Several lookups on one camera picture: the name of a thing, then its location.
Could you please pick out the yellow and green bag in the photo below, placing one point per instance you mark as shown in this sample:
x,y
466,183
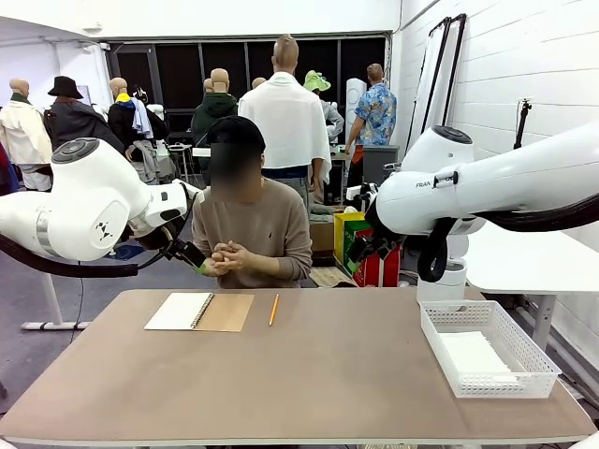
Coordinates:
x,y
344,234

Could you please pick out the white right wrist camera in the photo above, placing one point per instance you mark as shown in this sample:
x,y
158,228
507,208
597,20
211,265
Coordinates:
x,y
360,194

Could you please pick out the person's right forearm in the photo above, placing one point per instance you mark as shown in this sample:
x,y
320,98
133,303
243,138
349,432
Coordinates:
x,y
203,238

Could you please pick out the mannequin legs in light jeans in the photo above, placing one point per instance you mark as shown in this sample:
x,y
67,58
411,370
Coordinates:
x,y
147,159

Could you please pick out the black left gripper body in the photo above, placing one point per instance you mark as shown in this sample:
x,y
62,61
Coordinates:
x,y
161,238

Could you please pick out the large white table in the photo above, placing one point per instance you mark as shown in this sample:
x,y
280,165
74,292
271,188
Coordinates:
x,y
538,257

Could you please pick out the red bag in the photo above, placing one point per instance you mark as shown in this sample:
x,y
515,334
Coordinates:
x,y
374,273

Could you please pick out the bare mannequin head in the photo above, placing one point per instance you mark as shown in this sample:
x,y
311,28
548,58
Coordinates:
x,y
207,85
258,82

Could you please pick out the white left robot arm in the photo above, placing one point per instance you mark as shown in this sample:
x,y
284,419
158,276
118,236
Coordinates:
x,y
93,196

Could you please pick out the spiral notebook with brown cover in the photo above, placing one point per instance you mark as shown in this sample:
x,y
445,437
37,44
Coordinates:
x,y
224,312

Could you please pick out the mannequin in dark green hoodie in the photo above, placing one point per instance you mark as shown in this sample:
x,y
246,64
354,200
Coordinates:
x,y
206,117

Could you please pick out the mannequin with black hat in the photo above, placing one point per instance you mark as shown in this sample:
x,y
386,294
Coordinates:
x,y
77,119

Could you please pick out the mannequin with green hat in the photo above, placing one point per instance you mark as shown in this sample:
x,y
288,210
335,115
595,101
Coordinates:
x,y
318,82

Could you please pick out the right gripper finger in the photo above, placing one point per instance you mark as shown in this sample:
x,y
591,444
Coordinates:
x,y
361,250
384,251

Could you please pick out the mannequin in blue floral shirt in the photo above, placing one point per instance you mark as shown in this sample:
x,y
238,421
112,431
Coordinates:
x,y
376,117

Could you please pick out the black cap with white label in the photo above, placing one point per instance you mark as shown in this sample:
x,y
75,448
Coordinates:
x,y
236,131

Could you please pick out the yellow pencil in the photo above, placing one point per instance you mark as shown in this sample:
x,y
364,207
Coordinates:
x,y
273,309

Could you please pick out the white paper sheet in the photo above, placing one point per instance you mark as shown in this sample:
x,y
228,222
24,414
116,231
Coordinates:
x,y
472,353

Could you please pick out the black tripod stand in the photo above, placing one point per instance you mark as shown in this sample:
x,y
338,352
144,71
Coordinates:
x,y
521,126

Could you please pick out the black-framed white panel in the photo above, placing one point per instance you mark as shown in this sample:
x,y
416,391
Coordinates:
x,y
428,93
449,84

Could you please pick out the person's left forearm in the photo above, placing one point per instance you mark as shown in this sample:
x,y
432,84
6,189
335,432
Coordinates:
x,y
285,266

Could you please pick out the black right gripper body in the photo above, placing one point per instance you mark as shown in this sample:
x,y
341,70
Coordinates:
x,y
381,234

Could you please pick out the tall white cylinder appliance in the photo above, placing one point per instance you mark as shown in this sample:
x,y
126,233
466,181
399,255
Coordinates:
x,y
355,98

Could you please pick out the tall mannequin with white cloth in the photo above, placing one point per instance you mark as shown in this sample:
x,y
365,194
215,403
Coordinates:
x,y
290,121

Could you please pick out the grey box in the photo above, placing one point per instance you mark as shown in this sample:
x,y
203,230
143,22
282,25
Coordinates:
x,y
376,161

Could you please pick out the brown cardboard box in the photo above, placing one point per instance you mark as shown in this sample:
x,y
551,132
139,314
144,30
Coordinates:
x,y
324,236

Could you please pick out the person's right hand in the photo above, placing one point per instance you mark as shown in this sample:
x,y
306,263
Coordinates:
x,y
215,266

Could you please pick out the folded grey-green cloth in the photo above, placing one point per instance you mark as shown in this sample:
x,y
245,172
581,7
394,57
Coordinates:
x,y
325,212

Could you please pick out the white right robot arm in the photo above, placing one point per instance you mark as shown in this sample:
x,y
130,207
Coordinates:
x,y
491,182

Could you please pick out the person in beige sweater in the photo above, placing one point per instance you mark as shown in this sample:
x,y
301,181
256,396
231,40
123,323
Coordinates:
x,y
276,220

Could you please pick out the person's left hand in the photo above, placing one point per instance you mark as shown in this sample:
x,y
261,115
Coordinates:
x,y
238,257

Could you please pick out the mannequin with yellow collar jacket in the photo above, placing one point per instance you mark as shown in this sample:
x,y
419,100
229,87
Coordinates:
x,y
124,117

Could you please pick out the white perforated plastic basket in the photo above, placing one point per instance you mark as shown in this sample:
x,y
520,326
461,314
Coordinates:
x,y
515,386

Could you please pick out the mannequin in cream jacket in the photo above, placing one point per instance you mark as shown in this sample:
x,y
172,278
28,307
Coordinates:
x,y
23,131

